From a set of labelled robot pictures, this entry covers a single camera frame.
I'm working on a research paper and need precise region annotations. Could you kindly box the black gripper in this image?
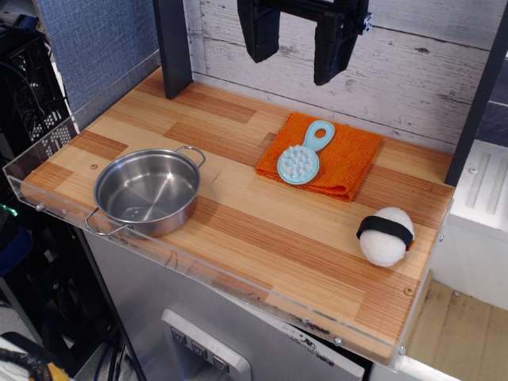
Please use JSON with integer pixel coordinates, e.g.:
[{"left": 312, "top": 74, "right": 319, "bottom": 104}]
[{"left": 237, "top": 0, "right": 373, "bottom": 86}]

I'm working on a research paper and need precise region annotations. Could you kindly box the white plush sushi toy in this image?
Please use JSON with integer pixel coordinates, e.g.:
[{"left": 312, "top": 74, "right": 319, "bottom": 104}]
[{"left": 356, "top": 206, "right": 415, "bottom": 267}]

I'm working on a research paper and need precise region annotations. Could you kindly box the orange folded cloth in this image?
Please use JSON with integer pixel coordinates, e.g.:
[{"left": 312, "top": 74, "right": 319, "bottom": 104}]
[{"left": 256, "top": 112, "right": 383, "bottom": 202}]

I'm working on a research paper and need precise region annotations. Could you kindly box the light blue scalp brush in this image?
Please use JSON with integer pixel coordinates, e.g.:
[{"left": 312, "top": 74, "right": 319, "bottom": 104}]
[{"left": 277, "top": 121, "right": 335, "bottom": 186}]

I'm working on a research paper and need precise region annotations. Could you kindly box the blue fabric partition panel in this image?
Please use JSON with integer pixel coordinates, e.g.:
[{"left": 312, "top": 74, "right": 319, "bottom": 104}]
[{"left": 35, "top": 0, "right": 160, "bottom": 129}]

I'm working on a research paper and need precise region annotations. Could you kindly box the stainless steel pot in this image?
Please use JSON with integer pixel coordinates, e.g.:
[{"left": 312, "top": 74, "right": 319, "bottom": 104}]
[{"left": 84, "top": 146, "right": 206, "bottom": 237}]

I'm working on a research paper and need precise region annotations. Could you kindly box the black perforated crate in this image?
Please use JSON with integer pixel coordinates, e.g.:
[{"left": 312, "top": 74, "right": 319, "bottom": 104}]
[{"left": 1, "top": 29, "right": 72, "bottom": 163}]

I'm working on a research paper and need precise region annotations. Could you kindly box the white grooved side box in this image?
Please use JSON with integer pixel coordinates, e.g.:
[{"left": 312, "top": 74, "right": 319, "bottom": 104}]
[{"left": 430, "top": 140, "right": 507, "bottom": 310}]

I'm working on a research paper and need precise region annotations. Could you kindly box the clear acrylic table guard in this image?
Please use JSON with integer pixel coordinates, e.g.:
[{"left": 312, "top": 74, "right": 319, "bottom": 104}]
[{"left": 2, "top": 53, "right": 455, "bottom": 372}]

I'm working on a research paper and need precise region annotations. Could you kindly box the dark grey left post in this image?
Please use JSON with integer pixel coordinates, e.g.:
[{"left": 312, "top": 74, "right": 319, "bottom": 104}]
[{"left": 152, "top": 0, "right": 193, "bottom": 99}]

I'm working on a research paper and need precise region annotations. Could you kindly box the dark grey post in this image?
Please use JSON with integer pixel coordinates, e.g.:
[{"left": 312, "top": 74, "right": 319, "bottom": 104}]
[
  {"left": 152, "top": 0, "right": 193, "bottom": 99},
  {"left": 444, "top": 6, "right": 507, "bottom": 187}
]

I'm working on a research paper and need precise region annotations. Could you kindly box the dark grey right post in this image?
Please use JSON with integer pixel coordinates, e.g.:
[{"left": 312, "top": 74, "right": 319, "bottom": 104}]
[{"left": 444, "top": 6, "right": 507, "bottom": 187}]

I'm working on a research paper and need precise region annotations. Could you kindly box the black braided cable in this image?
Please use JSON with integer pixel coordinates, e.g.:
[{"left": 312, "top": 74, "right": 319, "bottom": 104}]
[{"left": 0, "top": 348, "right": 55, "bottom": 381}]

